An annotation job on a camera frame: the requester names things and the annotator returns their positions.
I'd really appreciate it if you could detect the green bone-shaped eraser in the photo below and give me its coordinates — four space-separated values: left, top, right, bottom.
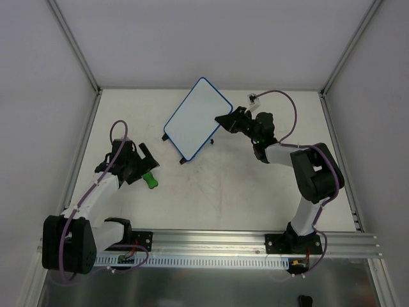
142 171 158 189

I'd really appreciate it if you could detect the blue-framed whiteboard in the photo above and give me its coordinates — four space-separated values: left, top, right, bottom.
163 77 233 162

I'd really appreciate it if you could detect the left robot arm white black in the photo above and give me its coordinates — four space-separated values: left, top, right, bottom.
42 139 159 274

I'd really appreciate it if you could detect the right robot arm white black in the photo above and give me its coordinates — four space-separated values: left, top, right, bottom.
215 107 344 253

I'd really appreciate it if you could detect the left circuit board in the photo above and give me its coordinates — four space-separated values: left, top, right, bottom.
117 254 135 265

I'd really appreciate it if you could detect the circuit board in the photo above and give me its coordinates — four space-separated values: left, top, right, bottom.
289 258 309 271
117 254 135 265

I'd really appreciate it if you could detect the right circuit board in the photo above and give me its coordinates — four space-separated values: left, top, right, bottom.
289 258 309 271

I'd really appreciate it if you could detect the small black object bottom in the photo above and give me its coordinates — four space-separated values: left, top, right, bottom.
298 295 313 307

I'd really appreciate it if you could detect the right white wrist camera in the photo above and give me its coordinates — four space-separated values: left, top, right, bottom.
246 93 261 112

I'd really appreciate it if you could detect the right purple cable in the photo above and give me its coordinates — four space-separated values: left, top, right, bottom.
255 90 340 278

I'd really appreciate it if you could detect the purple cable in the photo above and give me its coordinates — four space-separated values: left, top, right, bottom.
47 120 150 285
255 90 340 278

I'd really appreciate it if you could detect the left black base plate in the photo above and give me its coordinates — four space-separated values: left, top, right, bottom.
123 230 153 252

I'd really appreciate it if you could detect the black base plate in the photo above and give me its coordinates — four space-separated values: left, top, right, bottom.
123 230 153 252
264 233 323 255

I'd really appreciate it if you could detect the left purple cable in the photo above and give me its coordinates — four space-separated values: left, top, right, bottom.
47 120 150 285

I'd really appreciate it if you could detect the aluminium front rail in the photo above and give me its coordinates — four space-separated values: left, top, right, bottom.
36 226 383 258

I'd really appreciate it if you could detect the white slotted cable duct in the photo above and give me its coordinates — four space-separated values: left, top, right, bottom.
95 254 289 271

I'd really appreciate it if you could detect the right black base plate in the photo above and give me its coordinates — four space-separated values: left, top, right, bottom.
264 233 323 255

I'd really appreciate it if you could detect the left aluminium frame post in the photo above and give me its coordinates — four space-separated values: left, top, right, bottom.
46 0 100 95

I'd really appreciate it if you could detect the aluminium frame post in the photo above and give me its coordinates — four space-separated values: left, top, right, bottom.
320 0 384 98
46 0 100 95

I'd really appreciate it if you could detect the right aluminium frame post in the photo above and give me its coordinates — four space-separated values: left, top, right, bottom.
320 0 384 98

